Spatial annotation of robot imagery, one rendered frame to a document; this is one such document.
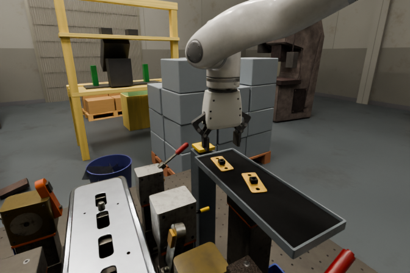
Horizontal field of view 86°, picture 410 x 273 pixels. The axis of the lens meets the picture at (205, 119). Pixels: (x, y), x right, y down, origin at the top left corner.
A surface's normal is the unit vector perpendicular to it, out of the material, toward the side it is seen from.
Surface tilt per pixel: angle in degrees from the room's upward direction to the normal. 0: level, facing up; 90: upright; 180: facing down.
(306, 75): 90
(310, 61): 90
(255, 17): 70
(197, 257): 0
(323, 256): 0
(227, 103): 91
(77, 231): 0
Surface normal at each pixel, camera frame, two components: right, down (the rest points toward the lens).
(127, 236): 0.00, -0.96
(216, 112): 0.23, 0.29
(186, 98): 0.56, 0.24
